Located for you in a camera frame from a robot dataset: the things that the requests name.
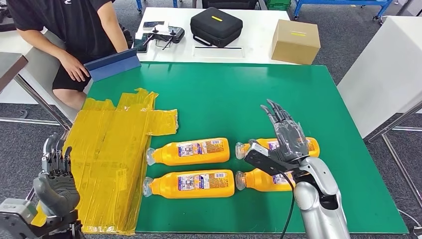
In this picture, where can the person's right hand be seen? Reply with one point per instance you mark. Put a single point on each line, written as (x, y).
(74, 67)

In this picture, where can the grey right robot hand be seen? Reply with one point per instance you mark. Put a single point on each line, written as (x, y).
(290, 138)

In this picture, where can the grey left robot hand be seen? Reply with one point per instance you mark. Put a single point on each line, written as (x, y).
(59, 194)

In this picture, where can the orange plastic bottle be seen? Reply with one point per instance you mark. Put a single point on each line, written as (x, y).
(257, 179)
(315, 148)
(197, 158)
(197, 192)

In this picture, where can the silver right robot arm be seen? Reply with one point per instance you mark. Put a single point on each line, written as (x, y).
(319, 211)

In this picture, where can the person's right forearm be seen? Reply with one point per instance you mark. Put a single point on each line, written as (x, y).
(39, 44)

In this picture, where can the person's left forearm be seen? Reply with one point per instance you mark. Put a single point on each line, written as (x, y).
(113, 29)

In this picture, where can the white and grey desk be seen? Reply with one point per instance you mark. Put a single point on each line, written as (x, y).
(36, 76)

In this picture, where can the blue tablet case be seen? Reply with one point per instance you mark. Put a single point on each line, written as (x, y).
(113, 68)

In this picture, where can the person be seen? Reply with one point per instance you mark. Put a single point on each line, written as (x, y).
(72, 23)

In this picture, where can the yellow taped cardboard sheet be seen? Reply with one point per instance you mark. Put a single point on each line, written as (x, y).
(108, 165)

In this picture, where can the dark grey side table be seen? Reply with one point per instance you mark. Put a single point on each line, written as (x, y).
(10, 66)

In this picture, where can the green table mat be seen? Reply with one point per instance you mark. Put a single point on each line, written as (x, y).
(230, 99)

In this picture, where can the dark tablet device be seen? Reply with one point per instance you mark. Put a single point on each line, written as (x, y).
(142, 47)

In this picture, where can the black moulded tray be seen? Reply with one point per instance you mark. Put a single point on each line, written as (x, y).
(5, 19)

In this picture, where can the brown cardboard box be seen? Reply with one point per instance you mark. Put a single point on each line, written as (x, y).
(294, 47)

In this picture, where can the black remote controller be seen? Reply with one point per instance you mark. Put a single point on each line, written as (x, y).
(173, 35)

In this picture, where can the white side table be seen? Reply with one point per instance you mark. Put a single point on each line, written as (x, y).
(389, 66)

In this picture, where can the black carrying case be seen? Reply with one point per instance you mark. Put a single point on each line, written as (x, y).
(215, 30)

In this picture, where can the green plastic crate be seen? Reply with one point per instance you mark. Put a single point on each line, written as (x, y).
(279, 4)

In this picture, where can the black crate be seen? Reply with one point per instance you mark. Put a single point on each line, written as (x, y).
(230, 3)

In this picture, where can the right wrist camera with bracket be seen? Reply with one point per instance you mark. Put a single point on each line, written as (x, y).
(263, 161)

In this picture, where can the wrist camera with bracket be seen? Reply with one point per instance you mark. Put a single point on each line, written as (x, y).
(263, 161)
(16, 211)

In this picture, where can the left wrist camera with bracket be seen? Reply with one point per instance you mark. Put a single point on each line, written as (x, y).
(16, 211)

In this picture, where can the grey metal leg frame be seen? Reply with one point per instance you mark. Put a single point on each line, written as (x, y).
(394, 122)

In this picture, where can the blue metal cart frame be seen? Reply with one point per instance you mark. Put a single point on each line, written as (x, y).
(362, 2)

